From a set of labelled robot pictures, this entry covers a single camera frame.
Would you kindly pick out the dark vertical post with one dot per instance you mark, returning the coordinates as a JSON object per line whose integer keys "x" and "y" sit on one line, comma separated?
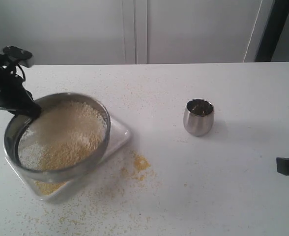
{"x": 272, "y": 32}

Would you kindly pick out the stainless steel cup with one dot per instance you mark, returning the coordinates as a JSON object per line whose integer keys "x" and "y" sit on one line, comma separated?
{"x": 198, "y": 117}

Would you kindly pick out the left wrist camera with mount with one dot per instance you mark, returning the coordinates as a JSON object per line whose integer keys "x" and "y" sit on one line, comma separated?
{"x": 12, "y": 59}

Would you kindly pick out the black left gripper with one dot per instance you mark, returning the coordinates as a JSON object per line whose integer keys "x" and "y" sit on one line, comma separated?
{"x": 13, "y": 94}

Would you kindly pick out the yellow grain pile on table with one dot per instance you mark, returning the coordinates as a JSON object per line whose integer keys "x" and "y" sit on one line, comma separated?
{"x": 141, "y": 168}

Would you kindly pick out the yellowish grain powder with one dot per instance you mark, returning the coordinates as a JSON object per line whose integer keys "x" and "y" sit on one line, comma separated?
{"x": 62, "y": 137}

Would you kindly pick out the round steel mesh sieve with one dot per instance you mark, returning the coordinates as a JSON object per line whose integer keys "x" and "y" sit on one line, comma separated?
{"x": 19, "y": 124}

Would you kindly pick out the yellow millet in tray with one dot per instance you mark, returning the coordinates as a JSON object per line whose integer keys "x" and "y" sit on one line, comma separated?
{"x": 48, "y": 188}

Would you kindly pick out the white rectangular plastic tray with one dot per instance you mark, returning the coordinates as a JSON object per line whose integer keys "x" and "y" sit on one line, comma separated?
{"x": 119, "y": 136}

